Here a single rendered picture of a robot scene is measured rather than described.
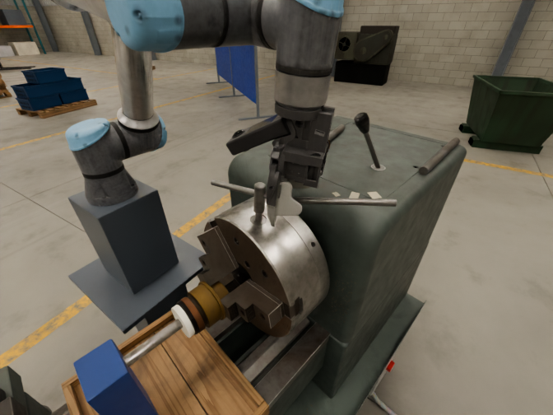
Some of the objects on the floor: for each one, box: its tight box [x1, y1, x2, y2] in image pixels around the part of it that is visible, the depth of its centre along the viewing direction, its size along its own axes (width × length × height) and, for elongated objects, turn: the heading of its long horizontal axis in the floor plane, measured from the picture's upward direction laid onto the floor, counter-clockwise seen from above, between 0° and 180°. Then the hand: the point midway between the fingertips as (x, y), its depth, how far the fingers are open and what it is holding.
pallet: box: [10, 68, 97, 119], centre depth 564 cm, size 120×80×79 cm, turn 157°
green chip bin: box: [459, 75, 553, 154], centre depth 407 cm, size 134×94×85 cm
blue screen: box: [207, 45, 276, 120], centre depth 622 cm, size 412×80×235 cm, turn 21°
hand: (276, 207), depth 51 cm, fingers open, 7 cm apart
